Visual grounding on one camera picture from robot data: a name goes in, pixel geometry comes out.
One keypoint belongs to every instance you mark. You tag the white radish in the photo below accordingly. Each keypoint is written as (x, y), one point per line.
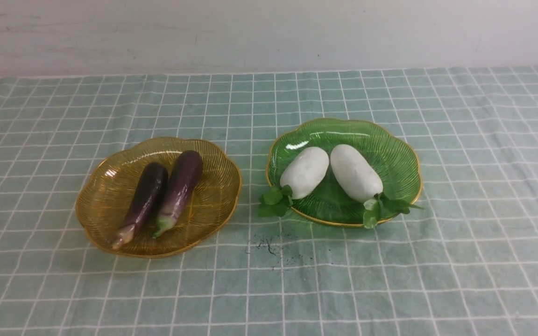
(300, 179)
(363, 184)

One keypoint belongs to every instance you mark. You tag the purple eggplant green stem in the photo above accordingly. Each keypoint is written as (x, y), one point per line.
(185, 175)

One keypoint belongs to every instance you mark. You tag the purple eggplant tan stem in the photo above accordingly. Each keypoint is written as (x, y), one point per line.
(150, 187)

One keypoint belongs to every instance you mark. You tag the green plastic plate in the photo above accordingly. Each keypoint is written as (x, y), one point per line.
(393, 159)

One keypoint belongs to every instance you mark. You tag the amber plastic plate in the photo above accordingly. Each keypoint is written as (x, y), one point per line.
(104, 201)

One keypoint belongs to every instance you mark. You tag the green checkered tablecloth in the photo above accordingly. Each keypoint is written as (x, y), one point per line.
(466, 265)

